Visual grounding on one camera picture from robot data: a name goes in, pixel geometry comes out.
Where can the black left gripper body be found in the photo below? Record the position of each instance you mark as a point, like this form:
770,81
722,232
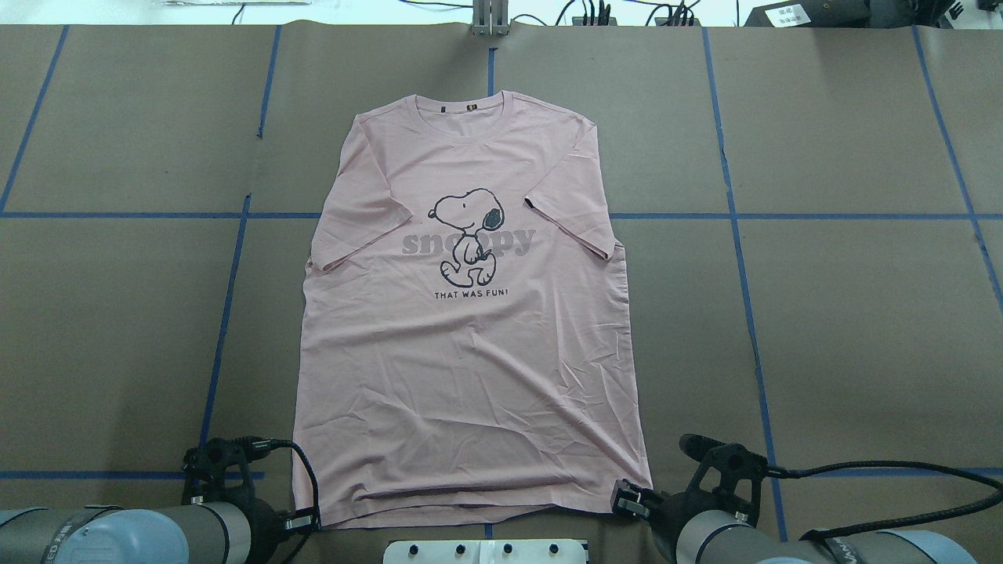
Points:
267,521

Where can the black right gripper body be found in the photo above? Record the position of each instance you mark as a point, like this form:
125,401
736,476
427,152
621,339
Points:
664,519

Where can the pink Snoopy t-shirt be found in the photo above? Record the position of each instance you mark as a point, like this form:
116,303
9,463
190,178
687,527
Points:
466,347

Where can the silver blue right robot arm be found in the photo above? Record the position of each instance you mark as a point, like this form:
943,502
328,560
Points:
715,519

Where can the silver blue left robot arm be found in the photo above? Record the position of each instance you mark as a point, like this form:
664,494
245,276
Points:
220,520

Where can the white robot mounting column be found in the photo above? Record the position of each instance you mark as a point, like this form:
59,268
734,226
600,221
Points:
558,550

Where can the orange grey hub right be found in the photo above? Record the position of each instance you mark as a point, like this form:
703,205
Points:
669,15

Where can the orange grey hub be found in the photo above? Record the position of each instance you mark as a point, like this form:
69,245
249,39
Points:
669,15
593,14

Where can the black box with label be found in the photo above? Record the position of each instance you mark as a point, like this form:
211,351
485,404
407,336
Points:
823,14

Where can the orange grey hub left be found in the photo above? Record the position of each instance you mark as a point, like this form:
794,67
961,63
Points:
593,14

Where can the aluminium frame post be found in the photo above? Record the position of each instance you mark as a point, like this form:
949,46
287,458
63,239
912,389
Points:
491,18

